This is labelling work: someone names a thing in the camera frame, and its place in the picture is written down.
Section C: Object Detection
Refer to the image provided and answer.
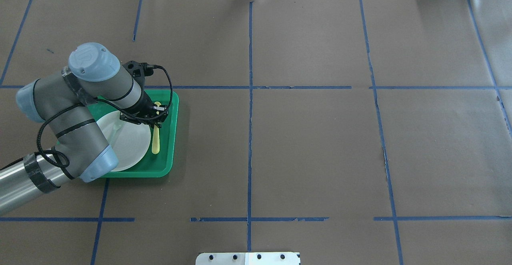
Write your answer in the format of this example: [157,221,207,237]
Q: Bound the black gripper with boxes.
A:
[119,96,168,129]

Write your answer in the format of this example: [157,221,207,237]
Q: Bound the yellow plastic spoon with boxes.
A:
[151,124,160,155]

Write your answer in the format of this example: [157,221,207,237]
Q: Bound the green plastic tray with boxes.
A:
[102,86,179,178]

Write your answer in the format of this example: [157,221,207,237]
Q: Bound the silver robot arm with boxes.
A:
[1,42,170,215]

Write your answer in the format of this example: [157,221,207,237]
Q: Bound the white round plate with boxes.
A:
[97,111,151,172]

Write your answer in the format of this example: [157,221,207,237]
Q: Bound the pale green plastic fork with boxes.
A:
[108,120,123,148]

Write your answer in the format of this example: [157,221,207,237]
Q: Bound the brown paper table cover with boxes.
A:
[1,0,511,265]

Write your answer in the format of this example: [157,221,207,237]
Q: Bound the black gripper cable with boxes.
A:
[36,64,174,169]

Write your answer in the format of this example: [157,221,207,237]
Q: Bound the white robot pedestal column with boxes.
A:
[195,251,301,265]

